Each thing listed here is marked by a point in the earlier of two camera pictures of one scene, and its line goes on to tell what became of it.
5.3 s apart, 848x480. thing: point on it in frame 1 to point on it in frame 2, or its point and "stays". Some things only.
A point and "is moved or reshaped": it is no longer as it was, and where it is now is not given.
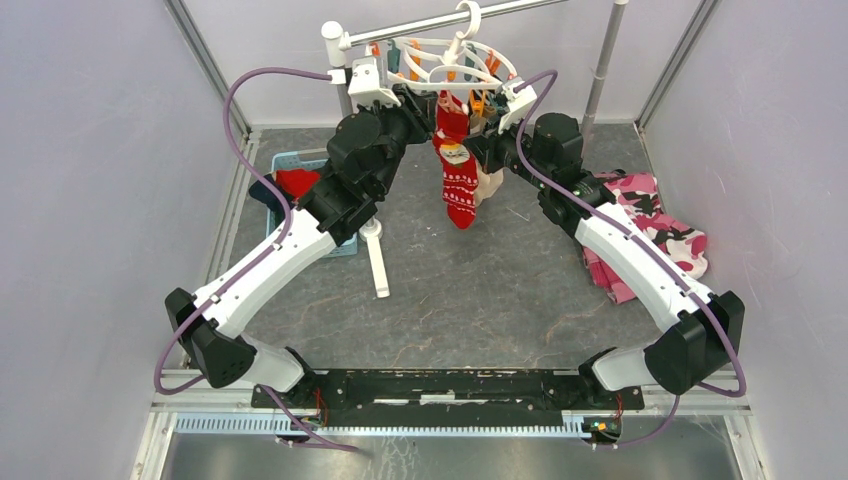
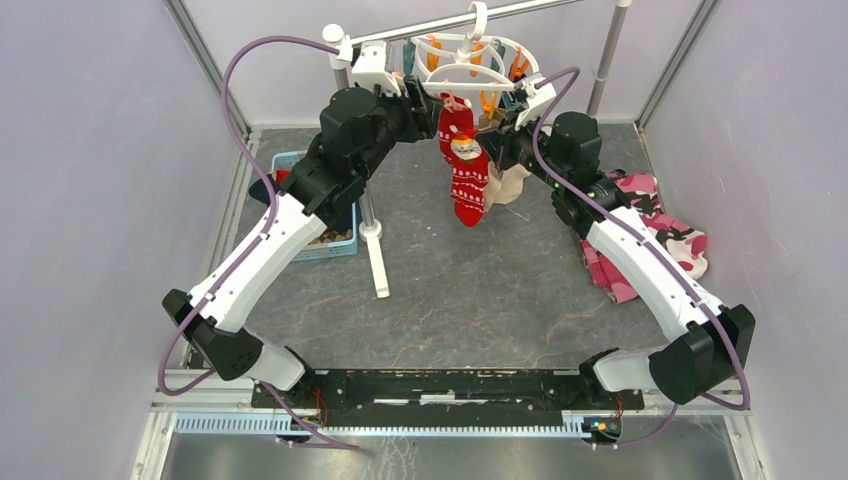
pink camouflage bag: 639,194 stays
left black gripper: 418,111 stays
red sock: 460,174 is moved or reshaped
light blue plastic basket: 274,218 stays
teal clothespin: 393,56 to 408,51
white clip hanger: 435,63 is moved or reshaped
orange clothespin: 493,63 to 519,66
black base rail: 450,398 stays
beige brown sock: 486,184 to 505,188
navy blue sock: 263,194 stays
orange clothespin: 415,59 to 433,58
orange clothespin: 478,104 is moved or reshaped
